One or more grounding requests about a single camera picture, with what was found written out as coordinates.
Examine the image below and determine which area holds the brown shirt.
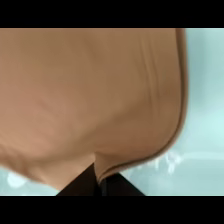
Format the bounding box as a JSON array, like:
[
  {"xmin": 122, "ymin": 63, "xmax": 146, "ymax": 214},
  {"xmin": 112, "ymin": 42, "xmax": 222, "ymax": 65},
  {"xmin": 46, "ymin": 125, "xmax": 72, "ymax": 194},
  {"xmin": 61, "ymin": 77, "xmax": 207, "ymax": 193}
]
[{"xmin": 0, "ymin": 27, "xmax": 190, "ymax": 193}]

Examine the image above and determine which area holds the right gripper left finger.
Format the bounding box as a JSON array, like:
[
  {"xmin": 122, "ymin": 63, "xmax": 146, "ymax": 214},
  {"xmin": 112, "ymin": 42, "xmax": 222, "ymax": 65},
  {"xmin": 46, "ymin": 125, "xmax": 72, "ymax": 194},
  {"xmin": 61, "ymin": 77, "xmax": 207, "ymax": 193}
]
[{"xmin": 55, "ymin": 162, "xmax": 100, "ymax": 197}]

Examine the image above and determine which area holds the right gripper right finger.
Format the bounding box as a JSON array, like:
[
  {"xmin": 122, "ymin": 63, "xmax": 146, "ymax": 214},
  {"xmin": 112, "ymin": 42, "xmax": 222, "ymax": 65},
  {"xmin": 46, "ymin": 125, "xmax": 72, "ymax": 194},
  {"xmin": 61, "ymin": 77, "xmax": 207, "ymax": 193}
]
[{"xmin": 100, "ymin": 172, "xmax": 147, "ymax": 197}]

